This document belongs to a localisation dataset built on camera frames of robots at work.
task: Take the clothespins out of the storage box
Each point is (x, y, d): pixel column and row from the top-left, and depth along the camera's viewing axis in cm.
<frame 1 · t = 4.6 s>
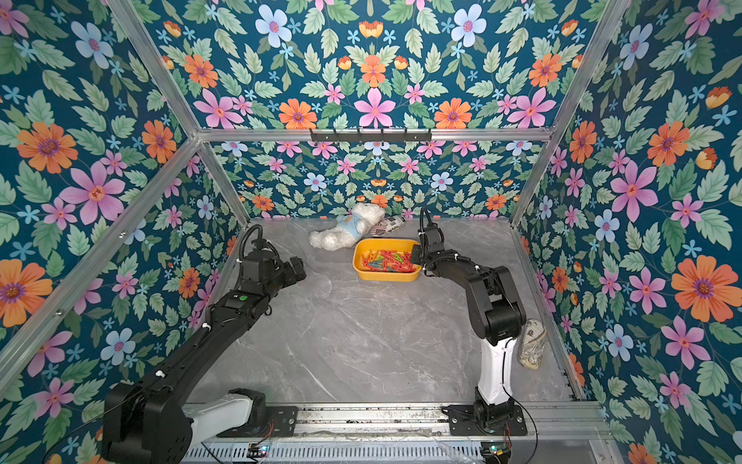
left hand: (292, 262, 84), fingers open
right hand: (419, 251, 102), fingers closed
yellow plastic storage box: (385, 260, 106), point 3 cm above the table
white teddy bear: (349, 229, 108), point 9 cm above the table
small printed pouch: (386, 225, 117), point 3 cm above the table

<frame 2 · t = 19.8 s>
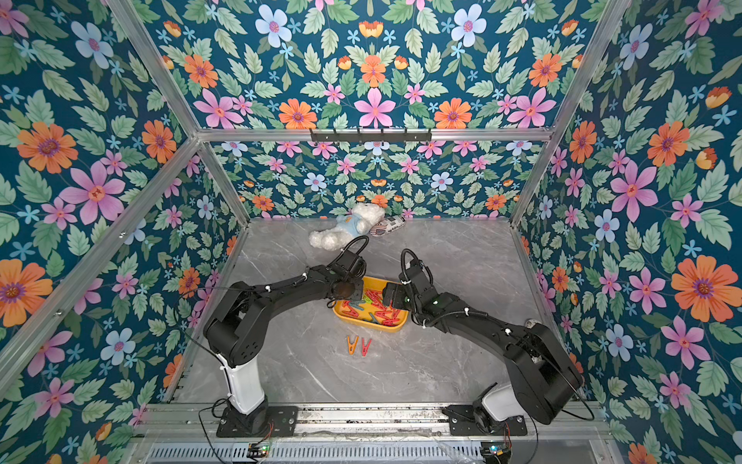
left hand: (360, 289, 96), fingers closed
right hand: (394, 292, 87), fingers open
yellow plastic storage box: (370, 311, 95), on the table
orange clothespin: (352, 346, 88), on the table
red clothespin: (364, 347, 88), on the table
the other named things where they were.

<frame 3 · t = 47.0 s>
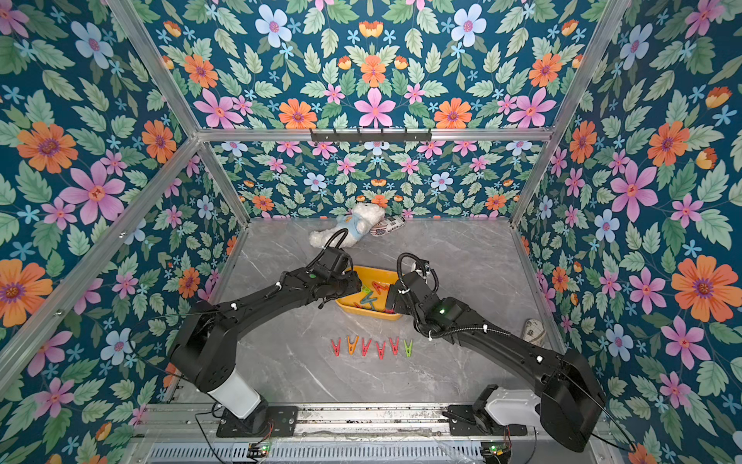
left hand: (361, 282, 89), fingers open
right hand: (399, 293, 81), fingers open
red clothespin 2: (336, 347, 88), on the table
red clothespin 3: (381, 351, 87), on the table
red clothespin 4: (394, 347, 88), on the table
green clothespin: (409, 350, 87), on the table
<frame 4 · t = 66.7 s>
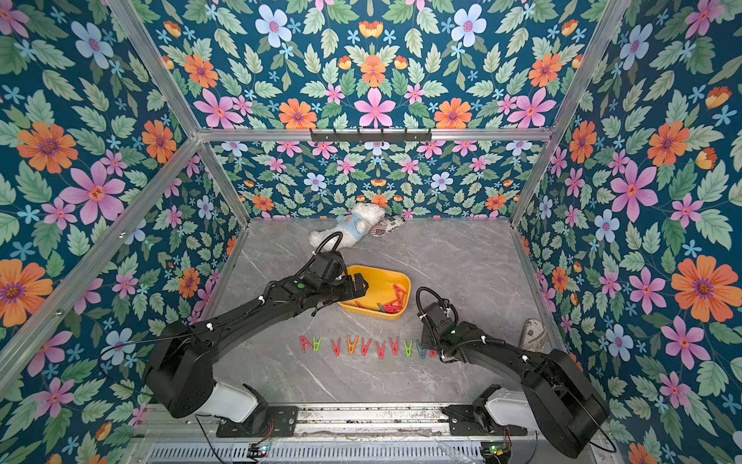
left hand: (361, 287, 85), fingers open
right hand: (429, 337, 88), fingers closed
red clothespin 5: (304, 342, 89), on the table
green clothespin 2: (316, 345, 88), on the table
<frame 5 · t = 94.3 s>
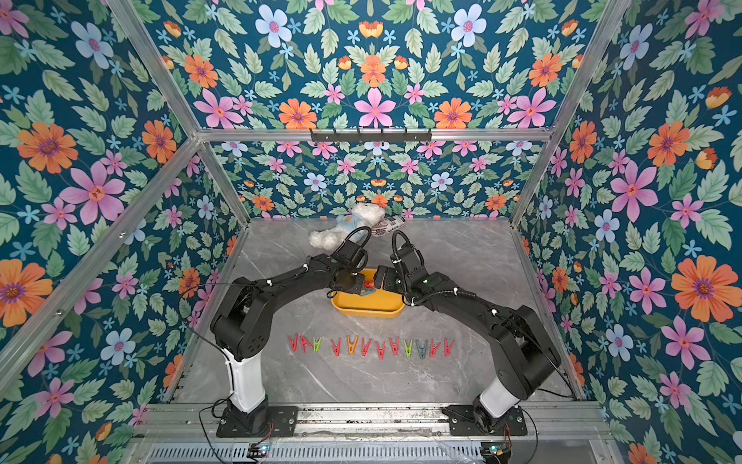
left hand: (360, 283, 96), fingers closed
right hand: (385, 277, 87), fingers open
red clothespin 6: (294, 343, 89), on the table
red clothespin 7: (433, 350, 87), on the table
red clothespin 8: (447, 348, 88), on the table
